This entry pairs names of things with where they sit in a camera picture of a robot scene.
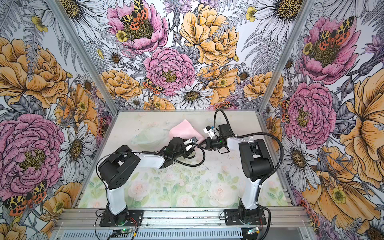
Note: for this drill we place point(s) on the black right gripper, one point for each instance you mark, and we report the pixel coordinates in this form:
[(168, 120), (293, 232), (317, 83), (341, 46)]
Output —
[(207, 140)]

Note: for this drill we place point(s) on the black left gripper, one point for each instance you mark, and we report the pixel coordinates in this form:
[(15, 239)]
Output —
[(186, 155)]

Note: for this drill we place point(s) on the purple wrapping paper sheet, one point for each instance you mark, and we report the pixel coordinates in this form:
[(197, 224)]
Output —
[(185, 130)]

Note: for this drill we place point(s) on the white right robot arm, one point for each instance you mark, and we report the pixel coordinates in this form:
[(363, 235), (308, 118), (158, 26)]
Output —
[(255, 160)]

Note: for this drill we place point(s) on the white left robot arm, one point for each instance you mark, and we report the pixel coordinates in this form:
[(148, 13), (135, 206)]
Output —
[(115, 169)]

